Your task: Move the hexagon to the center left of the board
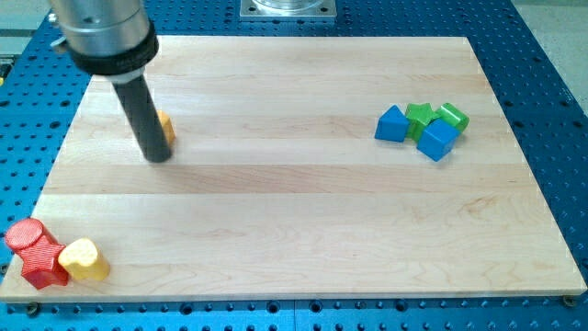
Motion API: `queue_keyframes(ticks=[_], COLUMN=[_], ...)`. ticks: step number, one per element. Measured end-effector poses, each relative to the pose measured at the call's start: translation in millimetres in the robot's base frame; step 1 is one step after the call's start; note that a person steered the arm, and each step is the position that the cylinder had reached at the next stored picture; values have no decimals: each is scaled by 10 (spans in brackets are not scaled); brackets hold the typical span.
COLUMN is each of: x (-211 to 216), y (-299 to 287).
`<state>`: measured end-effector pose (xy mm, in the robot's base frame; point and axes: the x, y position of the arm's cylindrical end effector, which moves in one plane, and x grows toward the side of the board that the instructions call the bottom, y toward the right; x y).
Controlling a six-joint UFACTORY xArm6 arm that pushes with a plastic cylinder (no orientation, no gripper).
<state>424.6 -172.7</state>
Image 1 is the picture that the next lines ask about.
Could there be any orange hexagon block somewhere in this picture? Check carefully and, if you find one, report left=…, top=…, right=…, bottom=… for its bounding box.
left=157, top=109, right=176, bottom=146

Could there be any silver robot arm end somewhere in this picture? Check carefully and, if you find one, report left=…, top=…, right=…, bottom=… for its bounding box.
left=50, top=0, right=159, bottom=85

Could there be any wooden board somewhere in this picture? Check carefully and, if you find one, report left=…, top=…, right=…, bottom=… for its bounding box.
left=1, top=36, right=586, bottom=302

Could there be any blue triangle block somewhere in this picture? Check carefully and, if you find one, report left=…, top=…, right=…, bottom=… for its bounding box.
left=374, top=105, right=410, bottom=143

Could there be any green star block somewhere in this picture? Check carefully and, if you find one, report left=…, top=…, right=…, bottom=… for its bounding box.
left=405, top=103, right=440, bottom=143

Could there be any blue cube block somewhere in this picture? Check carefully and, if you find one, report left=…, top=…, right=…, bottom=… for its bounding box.
left=417, top=120, right=460, bottom=162

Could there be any green cylinder block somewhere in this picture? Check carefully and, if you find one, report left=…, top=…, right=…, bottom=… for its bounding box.
left=435, top=103, right=469, bottom=132

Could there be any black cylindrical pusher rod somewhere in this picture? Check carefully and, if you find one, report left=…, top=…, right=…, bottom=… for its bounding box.
left=113, top=75, right=172, bottom=163

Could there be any yellow heart block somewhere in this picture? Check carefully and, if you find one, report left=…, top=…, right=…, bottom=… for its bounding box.
left=58, top=237, right=110, bottom=281

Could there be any blue perforated table plate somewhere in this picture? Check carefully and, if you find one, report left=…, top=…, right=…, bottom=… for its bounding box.
left=1, top=0, right=587, bottom=330

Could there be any red star block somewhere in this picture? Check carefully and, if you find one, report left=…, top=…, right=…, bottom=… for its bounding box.
left=19, top=240, right=69, bottom=290

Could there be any red cylinder block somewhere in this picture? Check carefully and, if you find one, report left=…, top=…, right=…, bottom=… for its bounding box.
left=5, top=218, right=57, bottom=253

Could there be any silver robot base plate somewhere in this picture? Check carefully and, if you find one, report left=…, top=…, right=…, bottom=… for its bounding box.
left=240, top=0, right=336, bottom=19

